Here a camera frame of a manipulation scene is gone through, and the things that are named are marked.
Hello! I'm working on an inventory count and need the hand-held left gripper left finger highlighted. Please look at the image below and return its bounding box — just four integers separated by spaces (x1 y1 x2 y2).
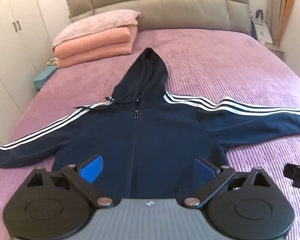
26 155 115 208

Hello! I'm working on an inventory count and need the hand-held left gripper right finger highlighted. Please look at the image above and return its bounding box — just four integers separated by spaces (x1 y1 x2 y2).
181 156 273 209

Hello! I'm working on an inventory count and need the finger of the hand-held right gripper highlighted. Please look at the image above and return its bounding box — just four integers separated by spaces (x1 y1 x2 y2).
283 163 300 188

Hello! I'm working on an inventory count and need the navy striped zip hoodie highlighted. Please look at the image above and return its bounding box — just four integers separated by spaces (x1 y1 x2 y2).
0 47 300 201

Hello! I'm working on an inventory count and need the teal nightstand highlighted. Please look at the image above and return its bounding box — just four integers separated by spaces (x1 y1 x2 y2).
32 65 58 93

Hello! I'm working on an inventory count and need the folded pink quilt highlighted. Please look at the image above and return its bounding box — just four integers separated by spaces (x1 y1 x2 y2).
52 25 138 68

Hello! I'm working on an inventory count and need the white wardrobe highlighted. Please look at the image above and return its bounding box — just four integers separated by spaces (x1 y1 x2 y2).
0 0 53 140

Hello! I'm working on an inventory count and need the purple pillow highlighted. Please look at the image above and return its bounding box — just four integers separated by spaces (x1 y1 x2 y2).
52 9 142 48

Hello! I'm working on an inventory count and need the white paper shopping bag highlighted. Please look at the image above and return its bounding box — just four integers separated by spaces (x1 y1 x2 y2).
250 9 274 44

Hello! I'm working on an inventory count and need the orange and beige curtain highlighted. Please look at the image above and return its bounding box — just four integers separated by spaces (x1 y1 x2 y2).
267 0 297 46

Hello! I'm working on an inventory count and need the grey padded headboard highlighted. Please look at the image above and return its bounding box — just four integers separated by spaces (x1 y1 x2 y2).
64 0 253 37

